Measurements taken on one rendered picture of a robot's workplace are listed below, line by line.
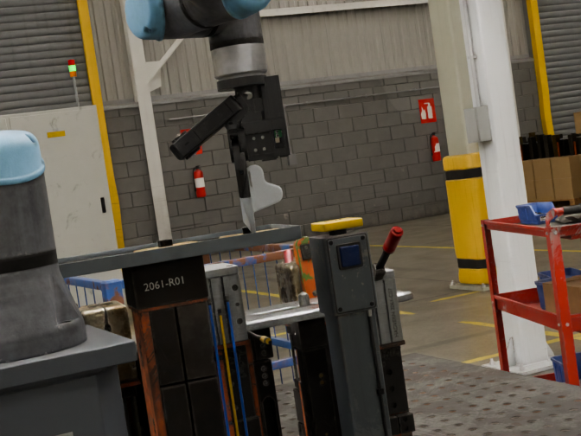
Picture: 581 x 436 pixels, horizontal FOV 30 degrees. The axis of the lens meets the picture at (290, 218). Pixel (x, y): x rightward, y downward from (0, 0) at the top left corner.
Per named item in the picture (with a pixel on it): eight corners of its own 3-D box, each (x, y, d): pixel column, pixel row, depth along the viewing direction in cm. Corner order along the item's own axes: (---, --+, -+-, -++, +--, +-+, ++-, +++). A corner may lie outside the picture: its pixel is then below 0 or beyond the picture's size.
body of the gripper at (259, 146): (290, 159, 147) (278, 71, 147) (228, 169, 147) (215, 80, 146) (289, 160, 155) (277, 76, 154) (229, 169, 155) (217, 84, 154)
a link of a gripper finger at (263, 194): (288, 227, 148) (277, 160, 148) (245, 234, 147) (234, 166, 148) (287, 227, 151) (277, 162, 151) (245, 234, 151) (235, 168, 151)
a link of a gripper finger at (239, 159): (251, 196, 146) (241, 131, 146) (239, 198, 146) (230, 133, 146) (251, 197, 151) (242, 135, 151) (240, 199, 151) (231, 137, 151)
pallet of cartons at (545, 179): (616, 200, 1578) (609, 150, 1574) (575, 208, 1541) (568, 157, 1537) (560, 202, 1684) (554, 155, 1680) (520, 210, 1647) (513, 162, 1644)
